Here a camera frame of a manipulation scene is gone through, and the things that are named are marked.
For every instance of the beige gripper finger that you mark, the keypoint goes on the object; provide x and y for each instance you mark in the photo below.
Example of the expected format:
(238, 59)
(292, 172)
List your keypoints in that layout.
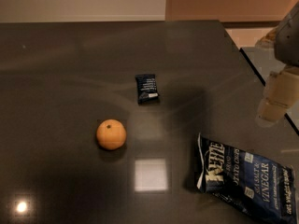
(280, 93)
(267, 41)

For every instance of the orange fruit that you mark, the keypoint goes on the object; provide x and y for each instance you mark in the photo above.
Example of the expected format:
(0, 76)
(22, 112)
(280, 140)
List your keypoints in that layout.
(111, 134)

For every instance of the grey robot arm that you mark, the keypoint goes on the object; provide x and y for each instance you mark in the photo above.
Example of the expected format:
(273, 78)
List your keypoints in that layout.
(286, 47)

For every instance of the dark blue rxbar wrapper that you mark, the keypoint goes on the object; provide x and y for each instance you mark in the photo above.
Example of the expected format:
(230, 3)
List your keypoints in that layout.
(146, 88)

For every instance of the blue kettle chips bag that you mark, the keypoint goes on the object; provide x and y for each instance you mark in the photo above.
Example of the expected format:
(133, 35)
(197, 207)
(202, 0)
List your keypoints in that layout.
(252, 184)

